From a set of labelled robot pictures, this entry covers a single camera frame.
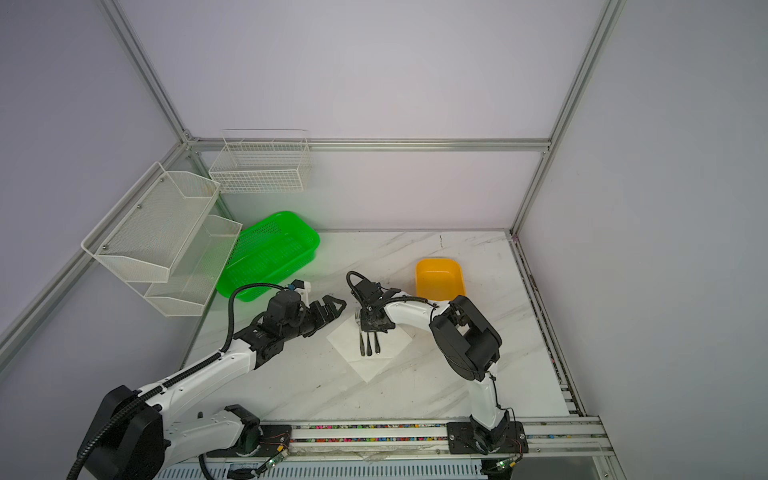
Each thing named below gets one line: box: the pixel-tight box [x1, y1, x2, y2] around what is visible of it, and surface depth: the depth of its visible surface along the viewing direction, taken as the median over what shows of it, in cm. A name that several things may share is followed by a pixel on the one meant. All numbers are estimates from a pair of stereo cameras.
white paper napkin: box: [326, 317, 413, 383], surface depth 92 cm
